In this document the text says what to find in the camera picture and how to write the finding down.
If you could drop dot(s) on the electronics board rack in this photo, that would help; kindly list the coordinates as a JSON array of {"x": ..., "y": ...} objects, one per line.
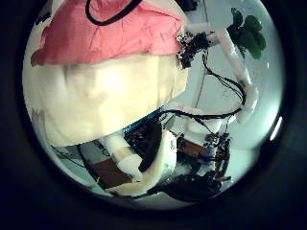
[{"x": 211, "y": 153}]

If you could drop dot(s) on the orange button shirt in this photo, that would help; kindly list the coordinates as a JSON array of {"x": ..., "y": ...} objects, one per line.
[{"x": 105, "y": 35}]

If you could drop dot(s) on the large-leaf green plant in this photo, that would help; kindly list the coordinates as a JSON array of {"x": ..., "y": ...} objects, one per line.
[{"x": 251, "y": 35}]

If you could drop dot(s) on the brown floor mat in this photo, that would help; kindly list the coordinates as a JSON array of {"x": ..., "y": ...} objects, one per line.
[{"x": 107, "y": 172}]

